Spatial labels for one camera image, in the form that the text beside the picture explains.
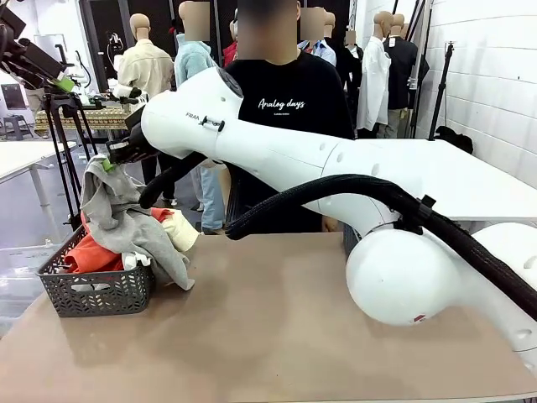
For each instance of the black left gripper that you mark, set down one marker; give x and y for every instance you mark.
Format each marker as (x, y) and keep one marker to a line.
(14, 63)

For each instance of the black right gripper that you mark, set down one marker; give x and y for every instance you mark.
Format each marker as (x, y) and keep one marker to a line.
(136, 136)

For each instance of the grey shorts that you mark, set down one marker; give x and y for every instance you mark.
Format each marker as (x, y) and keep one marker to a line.
(126, 218)

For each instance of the pale yellow garment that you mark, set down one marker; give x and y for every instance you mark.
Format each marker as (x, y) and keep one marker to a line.
(182, 231)

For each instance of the white black-printed t-shirt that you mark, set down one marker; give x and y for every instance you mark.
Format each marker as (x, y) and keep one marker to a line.
(136, 260)

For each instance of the red orange garment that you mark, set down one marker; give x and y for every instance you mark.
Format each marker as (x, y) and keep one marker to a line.
(92, 258)

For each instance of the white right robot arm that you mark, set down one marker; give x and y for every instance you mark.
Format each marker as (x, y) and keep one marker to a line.
(314, 155)

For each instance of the person's left hand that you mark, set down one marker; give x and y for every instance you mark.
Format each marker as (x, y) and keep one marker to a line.
(331, 226)

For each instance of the patterned tablecloth table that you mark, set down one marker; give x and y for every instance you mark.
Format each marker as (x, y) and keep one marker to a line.
(96, 117)

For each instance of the dark flat monitor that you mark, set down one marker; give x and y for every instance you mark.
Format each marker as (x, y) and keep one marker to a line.
(12, 96)

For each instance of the grey stool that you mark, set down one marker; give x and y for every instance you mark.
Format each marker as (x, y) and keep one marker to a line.
(17, 124)

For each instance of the mannequin in cream jacket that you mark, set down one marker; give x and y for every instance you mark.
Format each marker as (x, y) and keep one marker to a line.
(147, 67)

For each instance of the small white table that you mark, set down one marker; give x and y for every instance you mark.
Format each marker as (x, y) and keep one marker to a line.
(25, 155)

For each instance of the mannequin in blue fleece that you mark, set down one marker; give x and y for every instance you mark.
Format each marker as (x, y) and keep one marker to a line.
(191, 59)

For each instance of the dark-haired person with red clip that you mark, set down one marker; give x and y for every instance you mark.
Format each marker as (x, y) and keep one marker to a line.
(172, 38)

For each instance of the grey plastic basket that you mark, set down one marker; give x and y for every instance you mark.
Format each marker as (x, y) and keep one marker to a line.
(351, 239)
(105, 294)

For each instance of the mannequin in grey hood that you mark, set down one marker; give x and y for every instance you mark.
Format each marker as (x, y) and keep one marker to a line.
(230, 50)

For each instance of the person in black t-shirt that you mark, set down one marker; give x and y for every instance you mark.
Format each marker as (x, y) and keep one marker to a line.
(293, 92)

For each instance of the mannequin in blue shirt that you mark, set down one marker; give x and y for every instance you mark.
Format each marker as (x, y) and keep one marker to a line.
(325, 52)

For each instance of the mannequin in black clothes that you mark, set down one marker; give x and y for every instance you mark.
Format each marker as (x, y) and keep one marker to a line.
(350, 71)

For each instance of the mannequin in white shirt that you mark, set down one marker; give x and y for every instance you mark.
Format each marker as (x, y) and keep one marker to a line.
(373, 84)

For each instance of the mannequin in black shirt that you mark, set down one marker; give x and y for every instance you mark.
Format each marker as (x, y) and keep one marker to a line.
(400, 67)

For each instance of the black leaning poles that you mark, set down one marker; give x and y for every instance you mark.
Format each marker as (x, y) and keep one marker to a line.
(424, 50)

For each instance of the black light stand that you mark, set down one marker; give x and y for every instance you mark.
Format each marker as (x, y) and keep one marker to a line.
(442, 84)

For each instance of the black cloth heap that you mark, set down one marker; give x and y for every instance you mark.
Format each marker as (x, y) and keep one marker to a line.
(455, 140)

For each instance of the large white table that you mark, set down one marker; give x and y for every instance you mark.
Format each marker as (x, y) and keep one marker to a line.
(482, 189)

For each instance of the black camera tripod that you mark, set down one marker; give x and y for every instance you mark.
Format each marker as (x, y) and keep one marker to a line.
(63, 138)

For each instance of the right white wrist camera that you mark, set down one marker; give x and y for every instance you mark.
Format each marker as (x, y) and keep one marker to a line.
(126, 92)

